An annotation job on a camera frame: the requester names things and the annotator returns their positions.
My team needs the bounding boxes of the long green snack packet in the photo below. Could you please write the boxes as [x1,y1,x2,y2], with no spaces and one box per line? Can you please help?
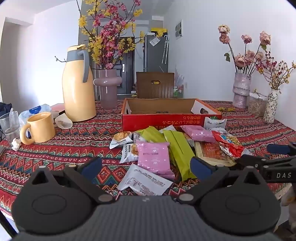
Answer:
[163,130,197,181]

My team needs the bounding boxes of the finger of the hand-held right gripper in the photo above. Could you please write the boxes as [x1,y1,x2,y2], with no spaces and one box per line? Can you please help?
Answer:
[235,153,269,171]
[266,143,296,155]

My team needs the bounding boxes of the pink glass vase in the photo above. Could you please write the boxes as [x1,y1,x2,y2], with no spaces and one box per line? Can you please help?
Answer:
[93,69,122,109]

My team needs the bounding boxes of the dark entrance door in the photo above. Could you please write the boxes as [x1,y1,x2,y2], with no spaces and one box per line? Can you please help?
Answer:
[117,37,135,95]

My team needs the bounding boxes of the white square cookie packet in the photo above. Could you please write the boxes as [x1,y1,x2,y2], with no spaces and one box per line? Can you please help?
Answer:
[120,143,139,164]

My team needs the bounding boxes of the clear jar with white lid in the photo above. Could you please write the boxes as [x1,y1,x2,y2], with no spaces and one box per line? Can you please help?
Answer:
[248,92,269,117]

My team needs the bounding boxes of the yellow thermos jug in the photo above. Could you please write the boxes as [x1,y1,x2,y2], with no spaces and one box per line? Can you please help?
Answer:
[62,44,97,122]

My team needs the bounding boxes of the person's right hand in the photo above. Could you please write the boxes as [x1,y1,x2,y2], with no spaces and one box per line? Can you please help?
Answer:
[281,185,296,207]

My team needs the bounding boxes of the red and yellow berry branches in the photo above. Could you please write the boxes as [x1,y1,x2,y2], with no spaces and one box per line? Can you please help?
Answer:
[255,50,296,90]

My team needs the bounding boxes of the short green snack packet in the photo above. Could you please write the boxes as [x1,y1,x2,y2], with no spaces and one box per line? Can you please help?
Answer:
[135,126,167,144]

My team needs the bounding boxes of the clear drinking glass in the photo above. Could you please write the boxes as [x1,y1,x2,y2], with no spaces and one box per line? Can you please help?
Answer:
[0,111,21,142]

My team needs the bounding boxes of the pink flat board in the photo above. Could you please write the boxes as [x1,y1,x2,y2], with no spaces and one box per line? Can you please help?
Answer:
[50,104,66,114]

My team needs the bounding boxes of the white and green snack packet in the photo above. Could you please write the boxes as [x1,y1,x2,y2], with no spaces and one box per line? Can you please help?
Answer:
[203,116,227,131]

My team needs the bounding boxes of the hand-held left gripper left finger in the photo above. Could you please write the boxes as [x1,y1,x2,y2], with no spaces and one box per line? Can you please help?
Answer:
[24,156,116,205]

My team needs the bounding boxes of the dried pink roses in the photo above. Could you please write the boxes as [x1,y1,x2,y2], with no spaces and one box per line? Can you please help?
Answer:
[217,24,271,75]

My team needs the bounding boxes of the golden red snack packet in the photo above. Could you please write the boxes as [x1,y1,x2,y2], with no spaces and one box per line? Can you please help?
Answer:
[194,140,236,167]

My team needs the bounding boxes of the white printed snack packet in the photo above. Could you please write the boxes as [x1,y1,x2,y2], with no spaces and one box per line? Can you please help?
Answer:
[117,164,173,196]

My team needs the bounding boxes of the red cardboard box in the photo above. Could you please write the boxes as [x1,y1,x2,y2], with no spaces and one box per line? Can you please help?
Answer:
[121,98,222,132]

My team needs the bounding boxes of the grey refrigerator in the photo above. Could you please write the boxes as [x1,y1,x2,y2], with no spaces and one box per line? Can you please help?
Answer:
[144,35,169,73]

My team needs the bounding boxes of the crumpled white tissue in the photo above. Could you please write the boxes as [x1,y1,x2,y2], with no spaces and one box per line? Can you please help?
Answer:
[11,138,22,151]

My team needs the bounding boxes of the white wall panel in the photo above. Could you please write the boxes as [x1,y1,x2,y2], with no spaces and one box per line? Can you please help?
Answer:
[174,20,183,39]

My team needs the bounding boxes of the textured pink vase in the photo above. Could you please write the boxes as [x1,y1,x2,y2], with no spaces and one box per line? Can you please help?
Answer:
[232,72,252,109]

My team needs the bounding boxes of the large pink snack packet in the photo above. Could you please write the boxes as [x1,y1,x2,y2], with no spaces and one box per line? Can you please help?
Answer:
[137,140,175,179]

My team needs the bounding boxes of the red chips bag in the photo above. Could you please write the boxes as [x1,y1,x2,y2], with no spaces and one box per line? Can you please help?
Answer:
[211,130,252,160]

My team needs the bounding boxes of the pink crown snack packet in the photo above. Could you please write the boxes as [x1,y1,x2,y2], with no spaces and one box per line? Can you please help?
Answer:
[180,125,216,143]

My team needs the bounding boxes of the dark bag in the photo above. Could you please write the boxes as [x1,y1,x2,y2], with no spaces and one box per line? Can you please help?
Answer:
[0,102,13,116]

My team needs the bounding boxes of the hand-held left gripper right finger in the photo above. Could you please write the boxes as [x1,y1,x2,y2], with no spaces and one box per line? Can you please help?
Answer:
[178,156,271,205]

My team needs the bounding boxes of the white round cookie packet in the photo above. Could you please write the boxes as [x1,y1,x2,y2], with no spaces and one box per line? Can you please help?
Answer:
[109,131,133,149]

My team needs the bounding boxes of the cream paper cone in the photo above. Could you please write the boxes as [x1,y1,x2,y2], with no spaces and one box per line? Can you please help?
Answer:
[54,113,73,129]

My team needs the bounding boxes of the pink and yellow blossom branches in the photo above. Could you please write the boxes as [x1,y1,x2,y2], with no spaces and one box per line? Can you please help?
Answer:
[55,0,146,70]

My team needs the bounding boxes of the wooden chair back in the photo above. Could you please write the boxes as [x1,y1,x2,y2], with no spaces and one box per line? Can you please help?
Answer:
[136,72,175,99]

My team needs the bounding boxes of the white folded umbrella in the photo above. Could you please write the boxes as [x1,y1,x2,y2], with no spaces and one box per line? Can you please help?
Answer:
[162,35,169,64]

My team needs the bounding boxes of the blue and white wipes packet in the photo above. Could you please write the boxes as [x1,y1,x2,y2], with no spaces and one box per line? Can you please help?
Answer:
[18,104,52,130]

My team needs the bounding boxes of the white floral vase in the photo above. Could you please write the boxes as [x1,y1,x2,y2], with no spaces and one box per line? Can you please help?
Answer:
[263,89,279,123]

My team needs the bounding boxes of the yellow ceramic mug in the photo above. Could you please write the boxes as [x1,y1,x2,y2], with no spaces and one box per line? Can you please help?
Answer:
[19,112,56,145]

